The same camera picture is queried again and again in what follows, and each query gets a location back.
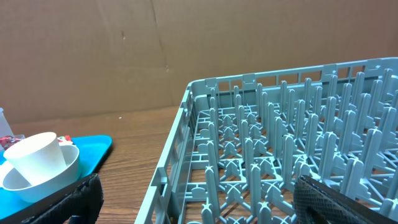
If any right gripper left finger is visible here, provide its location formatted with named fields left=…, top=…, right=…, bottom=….
left=1, top=173, right=104, bottom=224

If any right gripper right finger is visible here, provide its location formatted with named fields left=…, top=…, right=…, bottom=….
left=293, top=175, right=397, bottom=224

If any red snack wrapper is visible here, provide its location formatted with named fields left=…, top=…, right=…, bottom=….
left=1, top=135, right=73, bottom=150

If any large white plate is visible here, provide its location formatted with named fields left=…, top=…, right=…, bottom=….
left=0, top=161, right=14, bottom=188

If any grey dishwasher rack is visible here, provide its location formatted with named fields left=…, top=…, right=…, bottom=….
left=136, top=57, right=397, bottom=223

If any teal serving tray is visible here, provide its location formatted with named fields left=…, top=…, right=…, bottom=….
left=1, top=135, right=112, bottom=219

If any white paper cup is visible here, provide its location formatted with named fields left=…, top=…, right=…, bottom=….
left=4, top=132, right=67, bottom=185

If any grey shallow bowl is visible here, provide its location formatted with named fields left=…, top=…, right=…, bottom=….
left=1, top=145, right=80, bottom=203

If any clear plastic storage bin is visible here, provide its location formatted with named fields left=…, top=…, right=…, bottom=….
left=0, top=108, right=25, bottom=139

